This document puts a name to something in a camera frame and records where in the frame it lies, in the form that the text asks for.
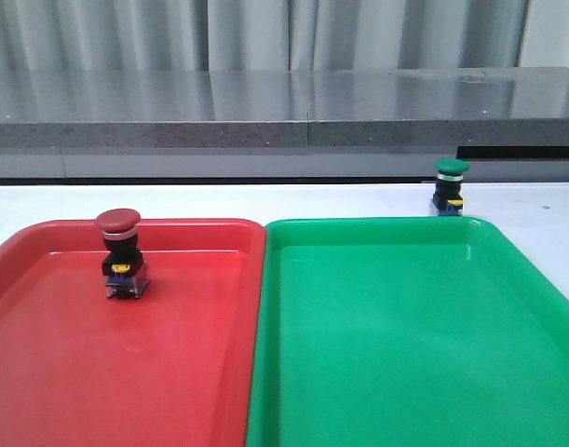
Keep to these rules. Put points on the green mushroom push button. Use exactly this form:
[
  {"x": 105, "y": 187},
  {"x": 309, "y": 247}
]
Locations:
[{"x": 446, "y": 199}]

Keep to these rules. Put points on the red mushroom push button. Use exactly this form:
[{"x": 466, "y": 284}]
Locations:
[{"x": 125, "y": 271}]

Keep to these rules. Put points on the green plastic tray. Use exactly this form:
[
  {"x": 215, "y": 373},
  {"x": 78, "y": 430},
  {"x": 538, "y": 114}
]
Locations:
[{"x": 422, "y": 331}]

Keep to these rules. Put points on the red plastic tray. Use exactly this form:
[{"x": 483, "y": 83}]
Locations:
[{"x": 171, "y": 368}]

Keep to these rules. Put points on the grey stone counter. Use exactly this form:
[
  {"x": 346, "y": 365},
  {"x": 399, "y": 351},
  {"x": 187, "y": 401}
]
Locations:
[{"x": 510, "y": 125}]

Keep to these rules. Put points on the grey pleated curtain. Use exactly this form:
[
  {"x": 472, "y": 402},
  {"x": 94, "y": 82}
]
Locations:
[{"x": 281, "y": 35}]

